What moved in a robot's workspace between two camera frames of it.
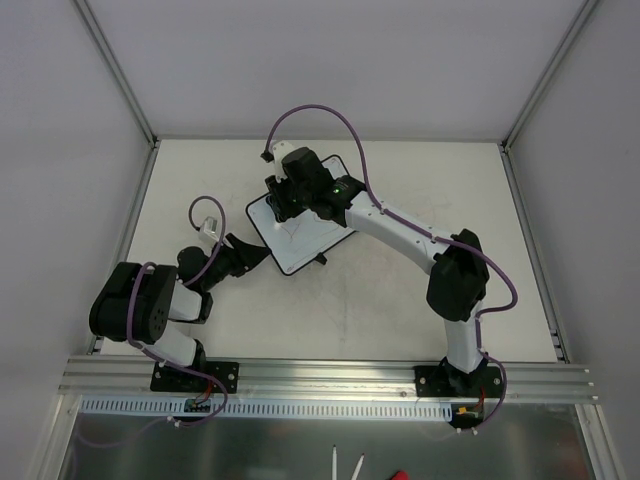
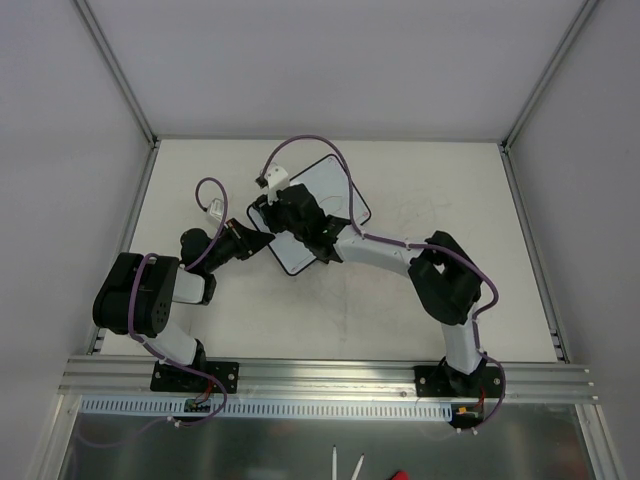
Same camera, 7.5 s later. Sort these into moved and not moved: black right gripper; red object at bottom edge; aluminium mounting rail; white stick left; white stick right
Moved: black right gripper
Not moved: white stick left; red object at bottom edge; aluminium mounting rail; white stick right
